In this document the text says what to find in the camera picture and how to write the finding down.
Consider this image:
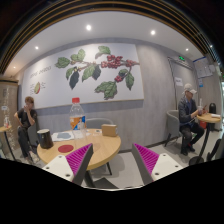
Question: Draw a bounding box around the brown cardboard box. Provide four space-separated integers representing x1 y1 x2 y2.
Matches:
101 124 117 137

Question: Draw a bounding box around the notice board on wall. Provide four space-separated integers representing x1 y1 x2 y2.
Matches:
193 57 215 78

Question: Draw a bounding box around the small round table left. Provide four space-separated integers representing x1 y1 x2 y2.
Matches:
0 125 16 161

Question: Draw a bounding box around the black trash bin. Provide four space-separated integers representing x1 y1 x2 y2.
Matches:
207 102 218 132

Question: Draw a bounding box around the grey armchair right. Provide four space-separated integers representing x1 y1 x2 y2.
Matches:
165 110 182 144

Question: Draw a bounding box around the white paper napkin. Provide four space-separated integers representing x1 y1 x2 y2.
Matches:
52 131 74 142

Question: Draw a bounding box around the grey chair behind table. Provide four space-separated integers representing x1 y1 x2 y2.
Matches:
86 118 113 129

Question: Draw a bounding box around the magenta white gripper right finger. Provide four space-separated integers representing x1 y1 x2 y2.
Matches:
132 143 182 185

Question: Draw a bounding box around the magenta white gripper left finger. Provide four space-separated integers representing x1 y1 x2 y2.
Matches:
43 144 93 185

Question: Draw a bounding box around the black cup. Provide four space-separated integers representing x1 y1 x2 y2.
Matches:
37 129 53 149

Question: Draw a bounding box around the small round table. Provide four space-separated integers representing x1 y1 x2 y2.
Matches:
0 125 16 161
189 113 221 165

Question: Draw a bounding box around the clear plastic water bottle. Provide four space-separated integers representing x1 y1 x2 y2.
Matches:
69 97 86 140

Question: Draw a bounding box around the seated person in black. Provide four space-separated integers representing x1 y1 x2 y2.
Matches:
14 96 39 163

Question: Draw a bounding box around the red round coaster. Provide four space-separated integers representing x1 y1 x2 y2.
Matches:
58 145 74 153

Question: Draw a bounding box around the round wooden table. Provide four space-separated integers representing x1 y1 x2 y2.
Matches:
36 128 122 189

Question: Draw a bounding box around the seated person with cap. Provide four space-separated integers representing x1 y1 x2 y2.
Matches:
178 83 204 156

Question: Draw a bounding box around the small round table right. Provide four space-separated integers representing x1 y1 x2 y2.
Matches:
189 113 221 165

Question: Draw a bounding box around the clear glass cup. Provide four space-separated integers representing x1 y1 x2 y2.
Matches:
92 129 102 143

